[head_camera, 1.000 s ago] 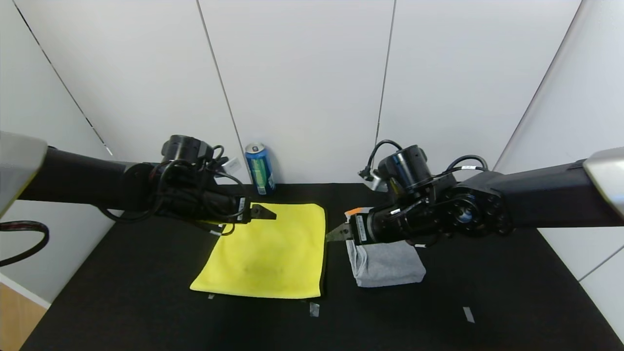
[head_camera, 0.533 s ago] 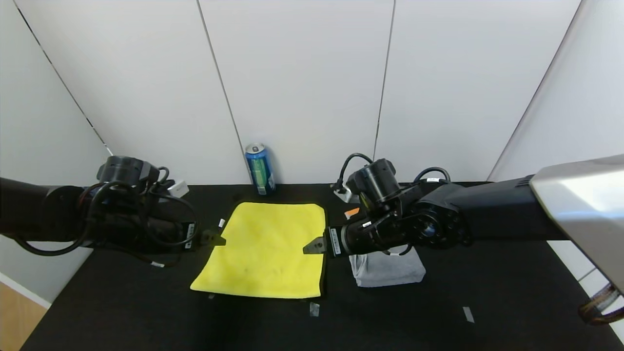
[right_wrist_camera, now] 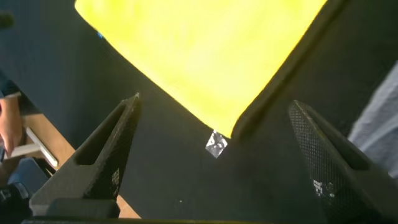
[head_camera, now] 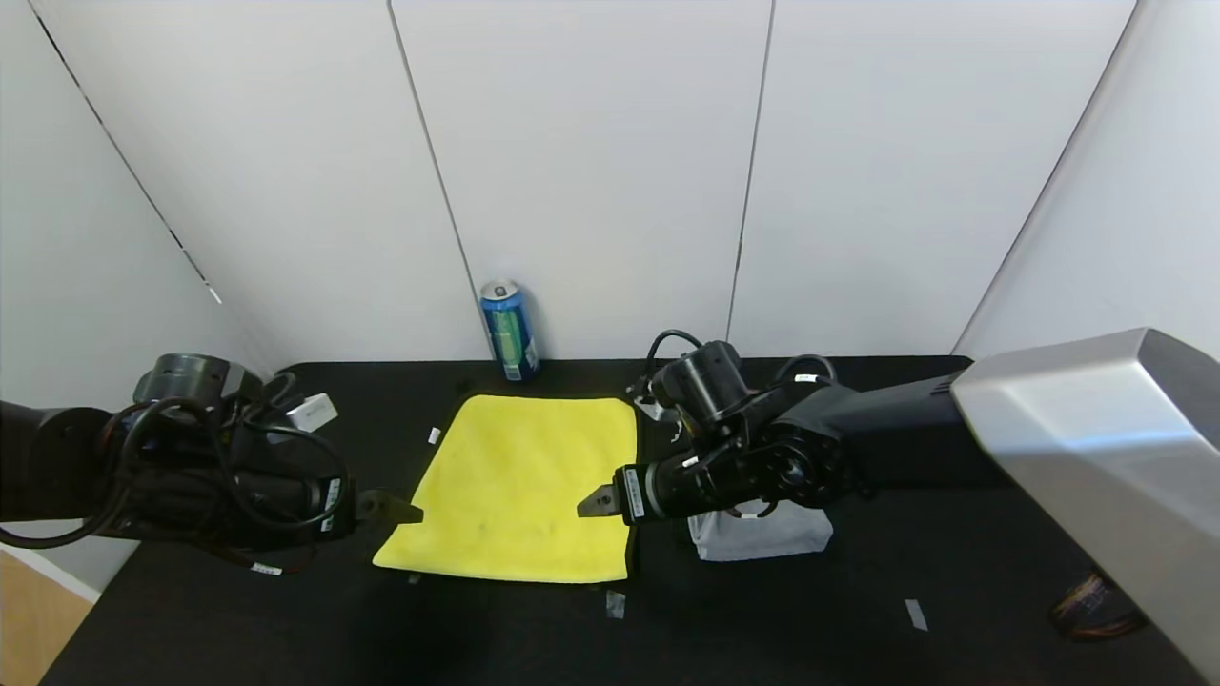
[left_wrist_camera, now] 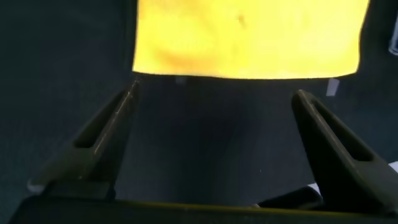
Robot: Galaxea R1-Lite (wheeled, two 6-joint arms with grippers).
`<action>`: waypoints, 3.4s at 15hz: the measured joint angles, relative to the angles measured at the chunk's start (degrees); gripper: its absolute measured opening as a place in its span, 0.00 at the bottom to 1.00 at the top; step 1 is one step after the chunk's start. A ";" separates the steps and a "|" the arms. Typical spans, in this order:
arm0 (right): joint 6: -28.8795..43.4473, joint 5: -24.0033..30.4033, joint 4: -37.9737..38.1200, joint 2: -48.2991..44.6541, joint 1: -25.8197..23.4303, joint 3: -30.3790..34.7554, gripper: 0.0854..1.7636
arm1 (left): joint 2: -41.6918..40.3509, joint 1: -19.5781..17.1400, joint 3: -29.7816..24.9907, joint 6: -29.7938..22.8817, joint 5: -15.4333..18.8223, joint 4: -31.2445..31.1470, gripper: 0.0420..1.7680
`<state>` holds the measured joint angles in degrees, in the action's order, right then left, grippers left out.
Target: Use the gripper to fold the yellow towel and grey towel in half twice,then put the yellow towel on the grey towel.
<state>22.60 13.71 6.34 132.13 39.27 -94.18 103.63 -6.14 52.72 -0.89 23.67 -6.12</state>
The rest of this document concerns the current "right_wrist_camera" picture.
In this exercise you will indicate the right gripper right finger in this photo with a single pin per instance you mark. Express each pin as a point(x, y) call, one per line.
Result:
point(342, 174)

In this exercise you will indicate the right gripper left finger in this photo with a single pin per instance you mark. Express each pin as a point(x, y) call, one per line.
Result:
point(102, 168)

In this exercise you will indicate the grey terry towel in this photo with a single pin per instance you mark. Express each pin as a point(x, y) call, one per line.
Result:
point(379, 124)

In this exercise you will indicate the yellow microfibre towel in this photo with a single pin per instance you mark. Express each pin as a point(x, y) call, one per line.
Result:
point(202, 56)

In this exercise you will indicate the bystander bare forearm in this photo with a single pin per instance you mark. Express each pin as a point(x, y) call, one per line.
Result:
point(9, 124)

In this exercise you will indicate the black table cloth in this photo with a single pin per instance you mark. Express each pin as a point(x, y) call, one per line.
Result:
point(171, 174)

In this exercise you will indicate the white metal frame bar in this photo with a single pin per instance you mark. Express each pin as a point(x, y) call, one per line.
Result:
point(42, 146)

